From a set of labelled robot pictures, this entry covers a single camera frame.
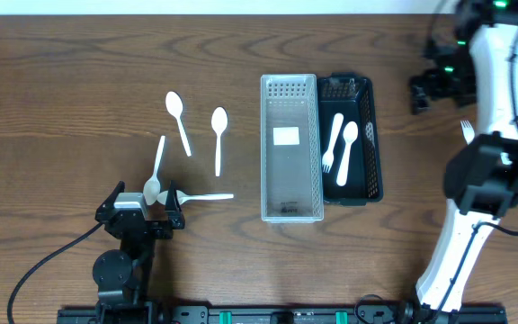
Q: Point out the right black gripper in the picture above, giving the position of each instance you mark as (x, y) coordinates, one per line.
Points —
(433, 76)

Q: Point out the black plastic basket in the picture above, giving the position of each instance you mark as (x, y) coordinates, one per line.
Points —
(352, 96)

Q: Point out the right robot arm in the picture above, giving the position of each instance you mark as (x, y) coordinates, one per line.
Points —
(480, 183)

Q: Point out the white plastic spoon tilted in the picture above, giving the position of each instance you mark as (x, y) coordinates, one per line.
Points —
(152, 186)

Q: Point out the white plastic spoon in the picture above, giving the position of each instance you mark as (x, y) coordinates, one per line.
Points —
(174, 105)
(219, 123)
(350, 135)
(152, 186)

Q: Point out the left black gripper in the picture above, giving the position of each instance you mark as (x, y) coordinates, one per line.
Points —
(142, 223)

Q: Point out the clear plastic basket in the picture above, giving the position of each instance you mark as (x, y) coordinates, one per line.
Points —
(291, 176)

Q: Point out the white plastic spoon horizontal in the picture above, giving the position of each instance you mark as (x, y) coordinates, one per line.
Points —
(184, 197)

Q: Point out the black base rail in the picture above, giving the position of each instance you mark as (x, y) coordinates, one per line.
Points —
(368, 312)

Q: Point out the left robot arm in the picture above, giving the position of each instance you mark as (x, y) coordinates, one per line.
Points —
(122, 274)

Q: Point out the white plastic fork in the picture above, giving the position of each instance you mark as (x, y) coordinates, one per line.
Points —
(467, 131)
(328, 157)

